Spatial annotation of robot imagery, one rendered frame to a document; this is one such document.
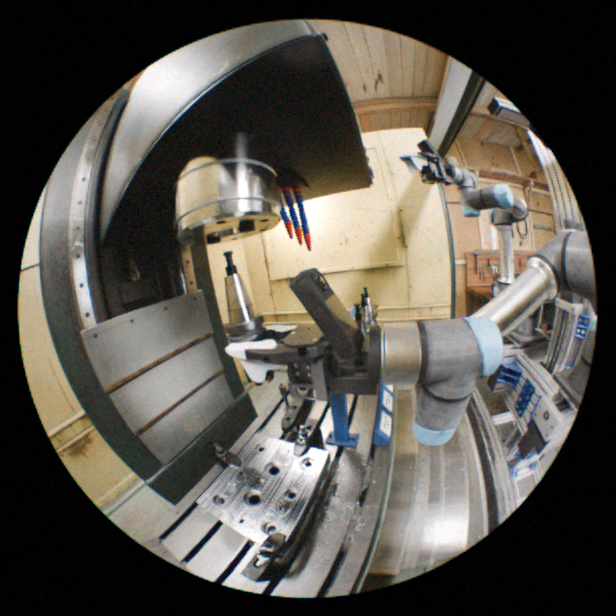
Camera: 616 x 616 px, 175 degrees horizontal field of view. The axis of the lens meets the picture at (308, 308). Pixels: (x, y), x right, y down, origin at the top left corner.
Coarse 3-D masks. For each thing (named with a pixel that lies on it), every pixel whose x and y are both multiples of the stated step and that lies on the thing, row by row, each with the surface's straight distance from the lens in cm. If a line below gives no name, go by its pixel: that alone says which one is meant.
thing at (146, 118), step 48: (192, 48) 47; (240, 48) 25; (288, 48) 21; (144, 96) 58; (192, 96) 24; (240, 96) 23; (288, 96) 24; (336, 96) 25; (144, 144) 32; (288, 144) 31; (336, 144) 33; (144, 192) 39; (336, 192) 55; (144, 240) 68
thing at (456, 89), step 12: (456, 60) 90; (456, 72) 91; (468, 72) 84; (456, 84) 93; (468, 84) 86; (444, 96) 104; (456, 96) 94; (468, 96) 91; (444, 108) 106; (456, 108) 96; (444, 120) 109; (456, 120) 102; (432, 132) 127; (444, 132) 111; (432, 144) 131; (444, 144) 120
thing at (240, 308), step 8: (224, 280) 28; (232, 280) 27; (240, 280) 27; (232, 288) 27; (240, 288) 27; (232, 296) 27; (240, 296) 27; (248, 296) 28; (232, 304) 27; (240, 304) 27; (248, 304) 27; (232, 312) 27; (240, 312) 27; (248, 312) 27; (232, 320) 27; (240, 320) 27; (248, 320) 27
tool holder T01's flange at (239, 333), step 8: (256, 320) 26; (264, 320) 28; (224, 328) 29; (232, 328) 27; (240, 328) 26; (248, 328) 26; (256, 328) 27; (264, 328) 29; (232, 336) 28; (240, 336) 27; (248, 336) 26; (256, 336) 27
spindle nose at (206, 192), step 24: (192, 144) 28; (216, 144) 26; (240, 144) 26; (264, 144) 29; (192, 168) 26; (216, 168) 24; (240, 168) 24; (264, 168) 26; (192, 192) 24; (216, 192) 22; (240, 192) 22; (264, 192) 24; (192, 216) 23; (216, 216) 22; (240, 216) 22; (264, 216) 24; (192, 240) 29
